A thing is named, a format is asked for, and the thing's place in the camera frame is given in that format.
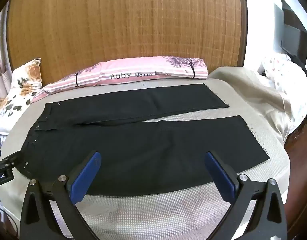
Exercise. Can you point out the beige blanket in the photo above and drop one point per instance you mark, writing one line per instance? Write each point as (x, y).
(243, 85)

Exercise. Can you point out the floral print pillow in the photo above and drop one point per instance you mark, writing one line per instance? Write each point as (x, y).
(18, 92)

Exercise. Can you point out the black pants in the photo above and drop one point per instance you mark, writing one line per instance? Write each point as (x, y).
(143, 150)

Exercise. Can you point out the dark wooden frame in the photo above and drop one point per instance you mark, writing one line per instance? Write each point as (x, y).
(243, 30)

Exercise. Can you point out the white dotted cloth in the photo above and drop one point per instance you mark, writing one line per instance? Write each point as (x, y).
(281, 67)

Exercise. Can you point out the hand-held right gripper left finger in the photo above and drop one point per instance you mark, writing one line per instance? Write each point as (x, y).
(86, 177)

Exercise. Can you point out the pink printed blanket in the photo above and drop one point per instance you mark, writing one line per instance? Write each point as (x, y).
(143, 67)

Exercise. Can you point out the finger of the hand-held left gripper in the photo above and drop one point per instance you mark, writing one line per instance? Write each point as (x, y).
(16, 158)

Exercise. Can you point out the wall-mounted television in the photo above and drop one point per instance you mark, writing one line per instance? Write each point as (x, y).
(293, 30)

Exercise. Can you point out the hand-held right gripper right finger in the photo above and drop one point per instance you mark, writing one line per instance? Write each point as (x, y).
(218, 177)

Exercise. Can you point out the brown wooden cabinet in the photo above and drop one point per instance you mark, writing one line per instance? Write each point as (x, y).
(301, 167)

